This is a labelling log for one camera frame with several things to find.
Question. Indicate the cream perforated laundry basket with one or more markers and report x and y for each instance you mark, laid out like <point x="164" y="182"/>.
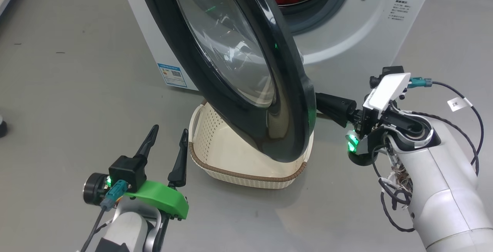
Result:
<point x="215" y="148"/>

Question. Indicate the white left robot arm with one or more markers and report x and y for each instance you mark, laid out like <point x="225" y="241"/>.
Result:
<point x="127" y="229"/>

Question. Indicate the white front-load washing machine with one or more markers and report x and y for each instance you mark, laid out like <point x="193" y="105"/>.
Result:
<point x="346" y="32"/>

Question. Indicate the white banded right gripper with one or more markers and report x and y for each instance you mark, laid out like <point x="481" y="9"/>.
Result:
<point x="387" y="90"/>

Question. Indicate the black rimmed glass washer door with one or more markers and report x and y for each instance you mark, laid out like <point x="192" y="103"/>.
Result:
<point x="292" y="109"/>

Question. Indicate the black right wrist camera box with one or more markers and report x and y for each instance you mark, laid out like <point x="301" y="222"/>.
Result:
<point x="385" y="71"/>

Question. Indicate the blue energy label sticker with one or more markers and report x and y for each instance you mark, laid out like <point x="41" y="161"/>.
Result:
<point x="172" y="75"/>

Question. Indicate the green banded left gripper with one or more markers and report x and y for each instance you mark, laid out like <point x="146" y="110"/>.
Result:
<point x="165" y="200"/>

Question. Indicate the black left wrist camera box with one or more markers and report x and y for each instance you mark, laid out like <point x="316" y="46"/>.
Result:
<point x="127" y="171"/>

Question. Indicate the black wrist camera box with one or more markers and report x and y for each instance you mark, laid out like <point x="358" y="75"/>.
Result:
<point x="385" y="71"/>
<point x="127" y="171"/>

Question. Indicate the black round floor object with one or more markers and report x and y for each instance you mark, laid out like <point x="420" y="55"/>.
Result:
<point x="2" y="126"/>

